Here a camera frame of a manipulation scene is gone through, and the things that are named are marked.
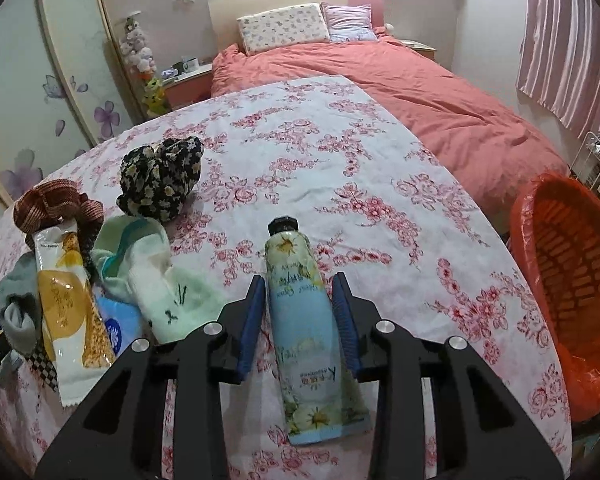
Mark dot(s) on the black and white checkered band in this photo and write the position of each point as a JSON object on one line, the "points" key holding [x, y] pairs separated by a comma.
{"points": [[45, 367]]}

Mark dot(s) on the white and yellow sachet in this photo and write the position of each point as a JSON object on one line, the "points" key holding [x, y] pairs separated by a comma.
{"points": [[65, 310]]}

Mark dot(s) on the black floral scrunchie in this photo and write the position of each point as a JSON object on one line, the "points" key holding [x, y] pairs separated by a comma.
{"points": [[160, 180]]}

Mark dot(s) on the pale blue hand cream tube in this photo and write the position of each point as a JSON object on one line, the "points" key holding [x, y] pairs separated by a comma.
{"points": [[305, 335]]}

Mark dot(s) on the pink striped pillow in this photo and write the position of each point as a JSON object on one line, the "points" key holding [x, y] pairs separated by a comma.
{"points": [[347, 22]]}

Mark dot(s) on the pink striped curtain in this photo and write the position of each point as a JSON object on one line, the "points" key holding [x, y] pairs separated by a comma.
{"points": [[570, 35]]}

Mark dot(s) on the grey sock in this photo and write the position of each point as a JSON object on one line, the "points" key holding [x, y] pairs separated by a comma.
{"points": [[20, 290]]}

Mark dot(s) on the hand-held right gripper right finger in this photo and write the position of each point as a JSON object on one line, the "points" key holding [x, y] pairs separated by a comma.
{"points": [[344, 332]]}

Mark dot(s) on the wooden nightstand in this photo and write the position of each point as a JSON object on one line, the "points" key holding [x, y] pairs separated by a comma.
{"points": [[420, 49]]}

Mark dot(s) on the pink nightstand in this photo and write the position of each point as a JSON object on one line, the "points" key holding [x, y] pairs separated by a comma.
{"points": [[190, 87]]}

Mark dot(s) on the white mug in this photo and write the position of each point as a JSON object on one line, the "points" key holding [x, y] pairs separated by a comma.
{"points": [[191, 64]]}

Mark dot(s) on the brown striped scrunchie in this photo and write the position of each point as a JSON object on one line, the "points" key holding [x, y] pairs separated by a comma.
{"points": [[45, 207]]}

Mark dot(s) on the light green sock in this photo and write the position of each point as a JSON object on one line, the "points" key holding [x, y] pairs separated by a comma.
{"points": [[130, 245], [175, 300]]}

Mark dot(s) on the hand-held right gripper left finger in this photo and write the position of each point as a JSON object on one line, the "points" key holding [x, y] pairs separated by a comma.
{"points": [[250, 332]]}

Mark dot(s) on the blue tissue packet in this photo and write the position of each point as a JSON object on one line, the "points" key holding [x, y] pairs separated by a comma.
{"points": [[122, 325]]}

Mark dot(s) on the floral print pillow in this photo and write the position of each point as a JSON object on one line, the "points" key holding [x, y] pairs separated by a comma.
{"points": [[285, 27]]}

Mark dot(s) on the column of plush toys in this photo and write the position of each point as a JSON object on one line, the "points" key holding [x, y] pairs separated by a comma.
{"points": [[137, 52]]}

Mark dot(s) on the floral sliding wardrobe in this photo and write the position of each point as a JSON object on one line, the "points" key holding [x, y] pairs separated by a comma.
{"points": [[40, 60]]}

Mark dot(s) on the pink duvet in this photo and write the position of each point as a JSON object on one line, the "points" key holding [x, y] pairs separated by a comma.
{"points": [[430, 95]]}

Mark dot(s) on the pink floral bed sheet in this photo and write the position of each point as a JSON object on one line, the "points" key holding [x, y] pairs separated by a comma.
{"points": [[330, 160]]}

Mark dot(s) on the orange plastic basket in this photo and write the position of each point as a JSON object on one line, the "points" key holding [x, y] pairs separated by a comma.
{"points": [[570, 270]]}

